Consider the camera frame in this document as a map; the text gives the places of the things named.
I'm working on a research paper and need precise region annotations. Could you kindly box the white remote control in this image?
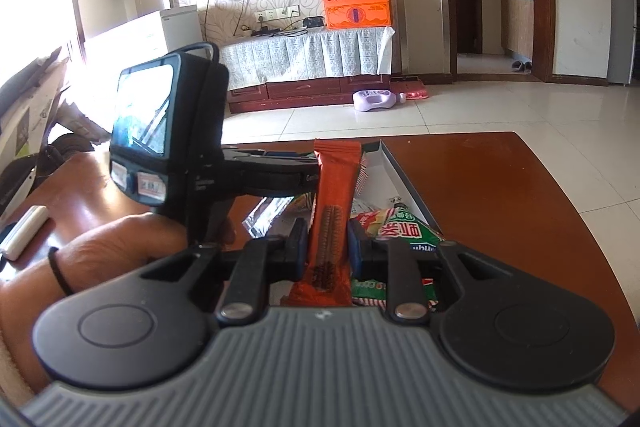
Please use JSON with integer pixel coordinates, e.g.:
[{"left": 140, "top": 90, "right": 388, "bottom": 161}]
[{"left": 0, "top": 205, "right": 50, "bottom": 261}]

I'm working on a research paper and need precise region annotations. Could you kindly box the purple white floor bottle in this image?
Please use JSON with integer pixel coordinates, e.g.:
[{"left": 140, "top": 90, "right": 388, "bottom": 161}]
[{"left": 352, "top": 90, "right": 407, "bottom": 113}]

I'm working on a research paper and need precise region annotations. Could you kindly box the grey cardboard box tray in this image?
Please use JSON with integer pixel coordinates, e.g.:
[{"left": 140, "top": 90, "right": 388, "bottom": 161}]
[{"left": 355, "top": 140, "right": 442, "bottom": 234}]

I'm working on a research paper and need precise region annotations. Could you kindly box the tv cabinet with floral cloth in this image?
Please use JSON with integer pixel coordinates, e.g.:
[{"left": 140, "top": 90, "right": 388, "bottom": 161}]
[{"left": 220, "top": 27, "right": 395, "bottom": 114}]

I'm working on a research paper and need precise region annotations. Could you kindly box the black wrist hair band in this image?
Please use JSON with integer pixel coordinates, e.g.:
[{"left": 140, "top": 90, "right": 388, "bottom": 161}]
[{"left": 47, "top": 247, "right": 75, "bottom": 296}]

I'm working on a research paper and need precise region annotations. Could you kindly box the long orange-red snack bar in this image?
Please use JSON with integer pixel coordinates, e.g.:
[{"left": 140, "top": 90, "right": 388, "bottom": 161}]
[{"left": 282, "top": 140, "right": 361, "bottom": 308}]

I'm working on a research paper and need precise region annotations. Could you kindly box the person's left forearm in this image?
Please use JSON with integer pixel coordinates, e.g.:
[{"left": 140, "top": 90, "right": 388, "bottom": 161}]
[{"left": 1, "top": 260, "right": 65, "bottom": 404}]

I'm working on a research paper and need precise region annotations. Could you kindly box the white chest freezer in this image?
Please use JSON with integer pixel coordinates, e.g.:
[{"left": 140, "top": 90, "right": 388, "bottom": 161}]
[{"left": 77, "top": 5, "right": 202, "bottom": 107}]

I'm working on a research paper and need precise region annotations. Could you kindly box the green chips bag with picture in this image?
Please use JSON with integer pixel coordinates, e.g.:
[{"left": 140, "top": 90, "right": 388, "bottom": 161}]
[{"left": 347, "top": 202, "right": 442, "bottom": 311}]

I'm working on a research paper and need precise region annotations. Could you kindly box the red floor scale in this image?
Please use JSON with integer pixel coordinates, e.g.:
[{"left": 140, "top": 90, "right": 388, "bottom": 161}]
[{"left": 390, "top": 76, "right": 428, "bottom": 101}]

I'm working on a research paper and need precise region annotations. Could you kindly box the grey refrigerator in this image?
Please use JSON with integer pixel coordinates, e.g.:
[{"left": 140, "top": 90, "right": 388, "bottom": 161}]
[{"left": 606, "top": 0, "right": 637, "bottom": 86}]

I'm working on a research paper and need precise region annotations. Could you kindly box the person's left hand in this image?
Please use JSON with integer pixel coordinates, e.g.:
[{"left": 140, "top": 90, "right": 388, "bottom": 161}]
[{"left": 56, "top": 212, "right": 188, "bottom": 294}]

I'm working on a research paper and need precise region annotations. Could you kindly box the pink clear candy packet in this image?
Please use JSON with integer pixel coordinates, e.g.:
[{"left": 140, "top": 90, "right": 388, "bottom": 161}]
[{"left": 242, "top": 193, "right": 314, "bottom": 239}]

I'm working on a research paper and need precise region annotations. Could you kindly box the electric scooter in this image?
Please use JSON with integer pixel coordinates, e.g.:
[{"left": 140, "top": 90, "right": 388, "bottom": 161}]
[{"left": 1, "top": 49, "right": 110, "bottom": 222}]

